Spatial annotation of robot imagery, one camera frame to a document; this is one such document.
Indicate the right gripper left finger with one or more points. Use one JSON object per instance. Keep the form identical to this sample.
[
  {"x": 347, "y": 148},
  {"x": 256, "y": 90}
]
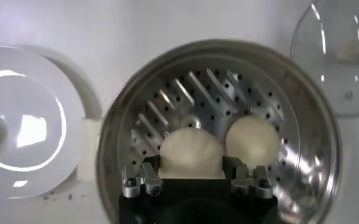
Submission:
[{"x": 150, "y": 176}]

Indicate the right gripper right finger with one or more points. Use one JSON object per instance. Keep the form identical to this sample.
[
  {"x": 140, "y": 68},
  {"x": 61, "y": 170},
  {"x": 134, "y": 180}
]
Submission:
[{"x": 243, "y": 179}]

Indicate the white steamed baozi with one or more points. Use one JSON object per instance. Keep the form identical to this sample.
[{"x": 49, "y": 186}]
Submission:
[
  {"x": 252, "y": 140},
  {"x": 191, "y": 152}
]

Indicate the round glass pot lid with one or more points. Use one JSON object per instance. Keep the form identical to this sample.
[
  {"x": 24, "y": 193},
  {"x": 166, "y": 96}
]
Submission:
[{"x": 334, "y": 76}]

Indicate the stainless steel steamer basket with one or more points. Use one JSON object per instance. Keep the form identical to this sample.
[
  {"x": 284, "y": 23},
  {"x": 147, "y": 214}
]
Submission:
[{"x": 304, "y": 121}]

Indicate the white round plate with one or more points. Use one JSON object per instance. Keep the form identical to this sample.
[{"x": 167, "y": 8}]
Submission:
[{"x": 30, "y": 91}]

